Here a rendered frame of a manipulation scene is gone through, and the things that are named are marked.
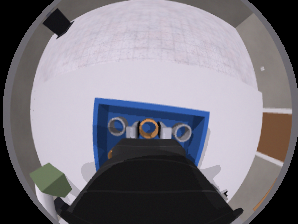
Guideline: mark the blue crate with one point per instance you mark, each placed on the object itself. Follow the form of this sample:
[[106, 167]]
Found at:
[[104, 111]]

